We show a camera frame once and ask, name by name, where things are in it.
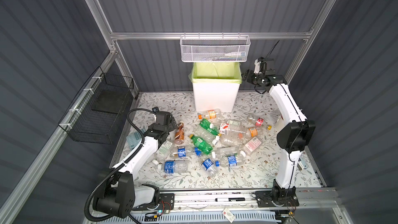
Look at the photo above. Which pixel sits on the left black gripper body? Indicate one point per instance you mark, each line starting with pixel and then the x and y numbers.
pixel 172 125

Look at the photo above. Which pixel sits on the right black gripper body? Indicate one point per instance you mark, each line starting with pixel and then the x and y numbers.
pixel 252 78

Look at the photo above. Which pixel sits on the brown coffee bottle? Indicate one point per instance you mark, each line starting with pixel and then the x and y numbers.
pixel 179 134

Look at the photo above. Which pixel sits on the green label white cap bottle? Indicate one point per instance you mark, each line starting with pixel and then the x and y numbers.
pixel 162 153

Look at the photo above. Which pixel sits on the blue label bottle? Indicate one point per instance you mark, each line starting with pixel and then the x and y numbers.
pixel 185 152
pixel 232 160
pixel 173 166
pixel 209 167

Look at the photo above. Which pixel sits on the square bottle pink label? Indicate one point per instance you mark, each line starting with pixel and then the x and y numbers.
pixel 248 148

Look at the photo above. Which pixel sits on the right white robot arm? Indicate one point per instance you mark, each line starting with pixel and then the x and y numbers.
pixel 297 130

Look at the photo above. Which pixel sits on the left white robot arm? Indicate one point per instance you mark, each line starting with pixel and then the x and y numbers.
pixel 116 195

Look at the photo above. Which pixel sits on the green bin liner bag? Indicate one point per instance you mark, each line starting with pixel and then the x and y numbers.
pixel 212 73

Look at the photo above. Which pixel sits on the white trash bin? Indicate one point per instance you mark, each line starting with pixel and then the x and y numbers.
pixel 210 96

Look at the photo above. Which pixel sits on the large clear crumpled bottle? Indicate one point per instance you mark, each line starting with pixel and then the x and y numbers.
pixel 204 134

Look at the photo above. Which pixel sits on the green soda bottle upper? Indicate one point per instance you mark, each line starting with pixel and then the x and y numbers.
pixel 210 127

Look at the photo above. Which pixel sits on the green soda bottle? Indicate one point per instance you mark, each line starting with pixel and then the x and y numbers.
pixel 201 144
pixel 210 127

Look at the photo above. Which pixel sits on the red label yellow cap bottle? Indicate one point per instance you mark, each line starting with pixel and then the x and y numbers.
pixel 259 122

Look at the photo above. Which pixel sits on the orange label orange cap bottle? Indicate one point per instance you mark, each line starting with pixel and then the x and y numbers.
pixel 210 114

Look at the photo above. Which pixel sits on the green soda bottle lower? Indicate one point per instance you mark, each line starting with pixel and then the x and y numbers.
pixel 201 144

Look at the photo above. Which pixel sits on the clear bottle orange label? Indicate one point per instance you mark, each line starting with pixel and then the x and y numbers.
pixel 248 133

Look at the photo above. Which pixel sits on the red white carton label bottle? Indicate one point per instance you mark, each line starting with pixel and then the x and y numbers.
pixel 227 128

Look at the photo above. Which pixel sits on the black marker pen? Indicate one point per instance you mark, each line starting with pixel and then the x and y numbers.
pixel 240 199

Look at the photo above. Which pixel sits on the white red tag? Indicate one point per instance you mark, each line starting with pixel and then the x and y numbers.
pixel 228 215

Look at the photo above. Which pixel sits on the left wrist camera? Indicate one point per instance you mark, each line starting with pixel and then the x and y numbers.
pixel 155 110

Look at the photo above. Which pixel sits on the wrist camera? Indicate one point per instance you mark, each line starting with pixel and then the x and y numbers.
pixel 260 66
pixel 155 110

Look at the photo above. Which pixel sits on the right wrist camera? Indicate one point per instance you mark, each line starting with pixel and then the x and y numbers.
pixel 260 66

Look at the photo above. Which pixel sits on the black wire basket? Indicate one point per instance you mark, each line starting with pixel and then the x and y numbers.
pixel 100 113

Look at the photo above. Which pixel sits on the white wire mesh basket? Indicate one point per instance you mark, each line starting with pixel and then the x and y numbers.
pixel 222 48

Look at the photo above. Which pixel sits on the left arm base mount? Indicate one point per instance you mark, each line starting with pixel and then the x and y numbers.
pixel 164 202

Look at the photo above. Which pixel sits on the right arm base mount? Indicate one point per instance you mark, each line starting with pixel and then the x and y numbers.
pixel 277 198

